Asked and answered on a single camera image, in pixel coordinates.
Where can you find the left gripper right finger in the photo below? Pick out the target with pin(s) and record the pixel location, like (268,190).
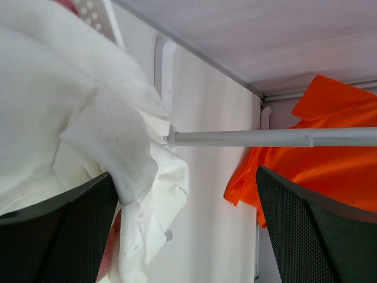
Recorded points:
(316,238)

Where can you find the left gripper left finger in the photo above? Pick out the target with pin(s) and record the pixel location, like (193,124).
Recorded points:
(61,239)

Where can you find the orange t shirt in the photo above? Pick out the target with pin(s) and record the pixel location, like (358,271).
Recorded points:
(346,174)

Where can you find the white t shirt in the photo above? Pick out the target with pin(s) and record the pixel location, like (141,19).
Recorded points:
(73,106)

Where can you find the pink t shirt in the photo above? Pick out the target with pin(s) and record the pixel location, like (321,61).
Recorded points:
(68,4)

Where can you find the metal clothes rack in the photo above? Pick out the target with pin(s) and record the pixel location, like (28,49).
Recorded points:
(163,82)

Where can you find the white plastic basket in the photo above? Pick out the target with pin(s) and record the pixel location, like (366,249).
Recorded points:
(99,14)

